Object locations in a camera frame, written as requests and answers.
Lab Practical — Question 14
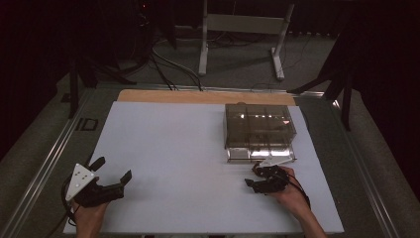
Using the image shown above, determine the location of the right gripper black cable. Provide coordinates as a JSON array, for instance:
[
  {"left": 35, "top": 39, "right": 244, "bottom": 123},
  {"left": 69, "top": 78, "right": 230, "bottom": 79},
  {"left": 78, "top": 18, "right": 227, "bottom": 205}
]
[{"left": 282, "top": 172, "right": 312, "bottom": 210}]

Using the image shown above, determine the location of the person's right hand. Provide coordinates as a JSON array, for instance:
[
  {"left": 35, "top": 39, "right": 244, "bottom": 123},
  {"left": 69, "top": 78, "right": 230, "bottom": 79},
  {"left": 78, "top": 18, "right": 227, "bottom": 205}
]
[{"left": 268, "top": 166, "right": 311, "bottom": 217}]

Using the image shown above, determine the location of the wooden board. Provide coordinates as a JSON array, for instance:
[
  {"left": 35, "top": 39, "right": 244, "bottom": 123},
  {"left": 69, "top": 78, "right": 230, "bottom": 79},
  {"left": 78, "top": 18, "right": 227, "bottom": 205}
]
[{"left": 117, "top": 88, "right": 297, "bottom": 107}]

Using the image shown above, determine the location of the white board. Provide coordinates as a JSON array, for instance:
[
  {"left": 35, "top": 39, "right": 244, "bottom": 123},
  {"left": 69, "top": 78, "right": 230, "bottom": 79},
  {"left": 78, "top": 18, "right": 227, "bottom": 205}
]
[{"left": 62, "top": 100, "right": 345, "bottom": 235}]

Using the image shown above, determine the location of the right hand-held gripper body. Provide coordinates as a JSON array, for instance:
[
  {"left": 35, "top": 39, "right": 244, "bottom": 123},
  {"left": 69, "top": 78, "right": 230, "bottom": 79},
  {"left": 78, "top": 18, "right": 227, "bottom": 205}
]
[{"left": 254, "top": 156, "right": 294, "bottom": 194}]

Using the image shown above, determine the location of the white metal stand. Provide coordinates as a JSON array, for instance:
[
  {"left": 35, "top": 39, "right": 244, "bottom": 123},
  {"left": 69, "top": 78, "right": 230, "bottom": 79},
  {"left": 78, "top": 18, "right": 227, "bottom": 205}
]
[{"left": 197, "top": 0, "right": 295, "bottom": 81}]

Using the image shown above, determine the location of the person's left hand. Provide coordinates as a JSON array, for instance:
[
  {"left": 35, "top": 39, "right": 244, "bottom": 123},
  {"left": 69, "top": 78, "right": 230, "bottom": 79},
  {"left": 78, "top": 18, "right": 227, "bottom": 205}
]
[{"left": 70, "top": 177, "right": 111, "bottom": 233}]

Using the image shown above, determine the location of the thin black floor cable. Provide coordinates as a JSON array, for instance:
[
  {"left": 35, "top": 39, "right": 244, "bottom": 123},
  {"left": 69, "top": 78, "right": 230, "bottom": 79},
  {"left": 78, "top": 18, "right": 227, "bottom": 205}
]
[{"left": 251, "top": 33, "right": 313, "bottom": 92}]

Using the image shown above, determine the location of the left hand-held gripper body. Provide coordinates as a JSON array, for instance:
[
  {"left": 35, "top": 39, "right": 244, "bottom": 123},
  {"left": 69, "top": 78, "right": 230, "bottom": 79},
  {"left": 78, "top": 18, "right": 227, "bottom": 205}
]
[{"left": 64, "top": 163, "right": 126, "bottom": 209}]

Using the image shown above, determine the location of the metal rail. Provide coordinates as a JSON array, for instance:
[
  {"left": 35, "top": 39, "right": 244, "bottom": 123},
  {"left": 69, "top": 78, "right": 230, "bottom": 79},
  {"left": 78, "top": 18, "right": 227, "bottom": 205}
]
[
  {"left": 331, "top": 98, "right": 401, "bottom": 238},
  {"left": 0, "top": 88, "right": 97, "bottom": 238},
  {"left": 95, "top": 82, "right": 326, "bottom": 98}
]

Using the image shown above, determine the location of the transparent brown drawer box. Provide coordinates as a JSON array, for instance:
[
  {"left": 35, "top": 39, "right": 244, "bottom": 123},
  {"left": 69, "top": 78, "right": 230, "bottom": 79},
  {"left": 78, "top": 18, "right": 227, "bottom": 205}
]
[{"left": 223, "top": 102, "right": 297, "bottom": 164}]

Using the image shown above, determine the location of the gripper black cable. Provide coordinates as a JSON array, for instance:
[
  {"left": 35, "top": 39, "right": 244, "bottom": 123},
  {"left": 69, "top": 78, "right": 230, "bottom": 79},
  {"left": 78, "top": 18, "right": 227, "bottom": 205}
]
[
  {"left": 60, "top": 177, "right": 79, "bottom": 226},
  {"left": 282, "top": 172, "right": 312, "bottom": 210}
]

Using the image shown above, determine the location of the grey floor cable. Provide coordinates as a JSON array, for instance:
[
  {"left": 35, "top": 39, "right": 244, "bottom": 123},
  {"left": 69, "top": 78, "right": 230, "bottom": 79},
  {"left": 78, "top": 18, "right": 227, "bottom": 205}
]
[{"left": 152, "top": 46, "right": 205, "bottom": 92}]

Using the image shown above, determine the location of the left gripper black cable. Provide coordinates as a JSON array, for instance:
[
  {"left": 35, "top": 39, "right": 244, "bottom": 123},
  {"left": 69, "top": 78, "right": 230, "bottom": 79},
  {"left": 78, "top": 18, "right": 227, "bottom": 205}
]
[{"left": 60, "top": 177, "right": 79, "bottom": 226}]

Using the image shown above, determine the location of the black tripod stand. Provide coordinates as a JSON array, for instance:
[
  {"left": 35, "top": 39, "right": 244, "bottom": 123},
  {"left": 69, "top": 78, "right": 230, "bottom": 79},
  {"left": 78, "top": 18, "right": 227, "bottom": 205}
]
[
  {"left": 67, "top": 49, "right": 138, "bottom": 119},
  {"left": 286, "top": 26, "right": 356, "bottom": 132}
]

